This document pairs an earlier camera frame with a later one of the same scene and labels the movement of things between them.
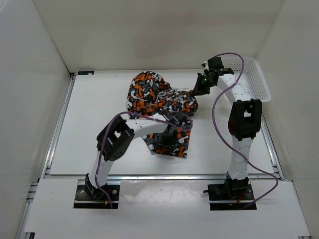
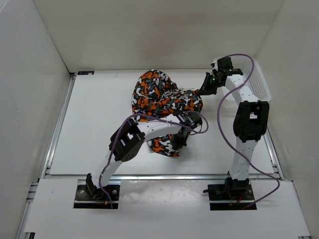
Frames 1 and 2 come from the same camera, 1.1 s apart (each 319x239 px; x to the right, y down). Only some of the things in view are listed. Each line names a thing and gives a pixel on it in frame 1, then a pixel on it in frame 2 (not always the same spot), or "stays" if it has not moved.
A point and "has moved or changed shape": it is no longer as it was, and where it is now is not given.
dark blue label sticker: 85,72 stays
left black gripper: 171,143 → 178,143
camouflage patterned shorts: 148,93 has moved or changed shape
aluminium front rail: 158,177 stays
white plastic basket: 246,71 stays
